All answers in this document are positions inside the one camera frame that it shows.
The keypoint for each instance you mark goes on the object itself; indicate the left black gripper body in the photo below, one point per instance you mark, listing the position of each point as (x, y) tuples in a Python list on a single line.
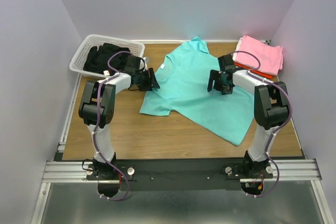
[(143, 80)]

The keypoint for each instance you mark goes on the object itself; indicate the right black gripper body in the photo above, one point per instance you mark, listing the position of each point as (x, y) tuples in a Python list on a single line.
[(224, 87)]

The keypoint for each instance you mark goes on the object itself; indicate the teal t shirt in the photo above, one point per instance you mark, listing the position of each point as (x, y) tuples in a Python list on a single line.
[(183, 80)]

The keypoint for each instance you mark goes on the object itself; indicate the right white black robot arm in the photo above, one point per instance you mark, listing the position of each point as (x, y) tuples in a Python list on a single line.
[(272, 110)]

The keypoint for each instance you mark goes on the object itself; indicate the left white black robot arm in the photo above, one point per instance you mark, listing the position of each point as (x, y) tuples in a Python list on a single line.
[(97, 108)]

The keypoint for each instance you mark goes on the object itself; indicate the folded orange t shirt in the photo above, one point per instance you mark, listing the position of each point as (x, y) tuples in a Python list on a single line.
[(265, 75)]

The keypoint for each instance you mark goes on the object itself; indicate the black t shirt in basket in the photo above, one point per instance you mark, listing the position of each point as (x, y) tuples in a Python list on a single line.
[(97, 59)]

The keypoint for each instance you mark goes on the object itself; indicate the folded pink t shirt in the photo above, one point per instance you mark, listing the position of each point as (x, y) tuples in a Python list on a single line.
[(271, 58)]

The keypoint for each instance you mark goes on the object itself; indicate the white plastic laundry basket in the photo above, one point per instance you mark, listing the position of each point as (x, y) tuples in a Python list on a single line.
[(80, 56)]

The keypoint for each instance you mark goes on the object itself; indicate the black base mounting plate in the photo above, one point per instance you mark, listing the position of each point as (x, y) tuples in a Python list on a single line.
[(178, 175)]

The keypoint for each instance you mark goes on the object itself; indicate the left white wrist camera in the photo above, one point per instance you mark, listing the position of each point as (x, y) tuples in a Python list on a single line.
[(146, 61)]

